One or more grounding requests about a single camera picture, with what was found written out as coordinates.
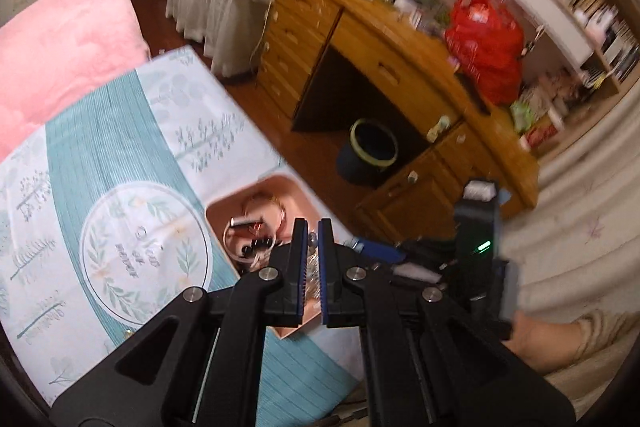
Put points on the white quilted cloth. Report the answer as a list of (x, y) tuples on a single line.
[(575, 187)]

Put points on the pink pillow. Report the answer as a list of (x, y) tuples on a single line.
[(65, 47)]

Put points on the pink plastic tray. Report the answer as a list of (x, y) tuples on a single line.
[(222, 211)]

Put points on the teal striped leaf tablecloth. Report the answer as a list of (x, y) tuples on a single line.
[(100, 147)]

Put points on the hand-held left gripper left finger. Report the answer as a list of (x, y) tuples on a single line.
[(300, 267)]

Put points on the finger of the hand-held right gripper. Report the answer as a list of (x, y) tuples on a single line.
[(377, 249)]

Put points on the dark round wastebasket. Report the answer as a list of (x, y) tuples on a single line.
[(360, 167)]

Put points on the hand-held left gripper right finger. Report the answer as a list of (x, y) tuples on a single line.
[(325, 267)]

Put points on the person's right forearm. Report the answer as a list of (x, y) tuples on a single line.
[(545, 342)]

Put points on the wooden desk with drawers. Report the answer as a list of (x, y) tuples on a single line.
[(390, 42)]

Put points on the red plastic bag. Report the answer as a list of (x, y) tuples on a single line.
[(480, 42)]

